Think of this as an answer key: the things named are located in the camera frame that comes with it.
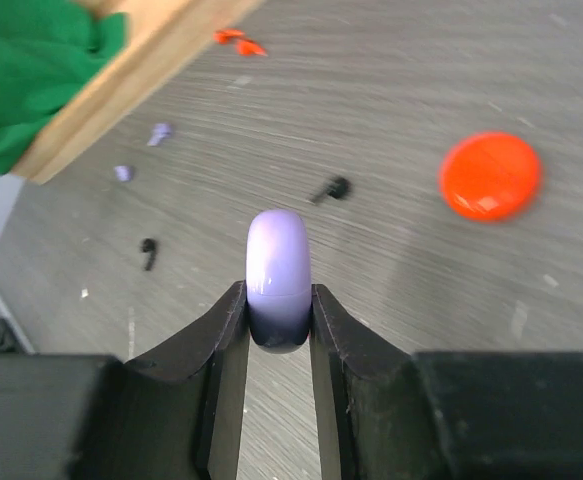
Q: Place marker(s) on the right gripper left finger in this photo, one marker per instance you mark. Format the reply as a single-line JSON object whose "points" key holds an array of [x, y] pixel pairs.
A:
{"points": [[174, 412]]}

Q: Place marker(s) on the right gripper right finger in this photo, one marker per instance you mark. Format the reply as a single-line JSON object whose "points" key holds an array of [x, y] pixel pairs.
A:
{"points": [[383, 413]]}

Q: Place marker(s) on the lilac earbud charging case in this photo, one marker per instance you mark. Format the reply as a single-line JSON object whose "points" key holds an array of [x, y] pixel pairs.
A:
{"points": [[278, 281]]}

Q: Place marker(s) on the orange earbud case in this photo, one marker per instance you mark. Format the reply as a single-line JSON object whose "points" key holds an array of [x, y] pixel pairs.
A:
{"points": [[490, 176]]}

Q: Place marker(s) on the black earbud bottom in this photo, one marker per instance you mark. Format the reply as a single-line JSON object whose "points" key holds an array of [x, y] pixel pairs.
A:
{"points": [[149, 247]]}

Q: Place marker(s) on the black earbud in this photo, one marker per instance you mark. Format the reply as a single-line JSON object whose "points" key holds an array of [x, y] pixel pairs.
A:
{"points": [[149, 247], [337, 188]]}

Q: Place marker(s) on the black earbud top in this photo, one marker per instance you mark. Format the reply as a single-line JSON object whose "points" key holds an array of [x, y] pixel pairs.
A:
{"points": [[337, 188]]}

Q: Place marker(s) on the lilac earbud near left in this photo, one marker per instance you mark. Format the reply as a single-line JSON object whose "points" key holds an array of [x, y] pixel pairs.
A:
{"points": [[124, 173]]}

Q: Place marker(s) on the lilac earbud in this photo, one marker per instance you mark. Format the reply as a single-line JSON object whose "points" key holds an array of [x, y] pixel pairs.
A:
{"points": [[160, 132], [124, 173]]}

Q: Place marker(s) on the lilac earbud far left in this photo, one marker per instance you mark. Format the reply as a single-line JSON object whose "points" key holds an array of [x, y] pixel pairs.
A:
{"points": [[160, 132]]}

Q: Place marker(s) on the orange earbud right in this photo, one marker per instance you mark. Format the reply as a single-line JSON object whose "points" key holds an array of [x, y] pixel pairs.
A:
{"points": [[248, 47]]}

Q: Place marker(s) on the orange earbud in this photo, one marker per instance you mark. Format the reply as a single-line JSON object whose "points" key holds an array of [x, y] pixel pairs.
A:
{"points": [[248, 47], [229, 35]]}

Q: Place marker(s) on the wooden clothes rack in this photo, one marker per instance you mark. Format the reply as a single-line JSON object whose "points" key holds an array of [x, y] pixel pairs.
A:
{"points": [[162, 38]]}

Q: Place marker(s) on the orange earbud left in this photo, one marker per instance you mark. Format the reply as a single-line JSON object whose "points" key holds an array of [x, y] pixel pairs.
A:
{"points": [[229, 35]]}

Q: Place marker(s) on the green tank top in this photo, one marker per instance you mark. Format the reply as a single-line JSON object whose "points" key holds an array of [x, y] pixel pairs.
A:
{"points": [[49, 50]]}

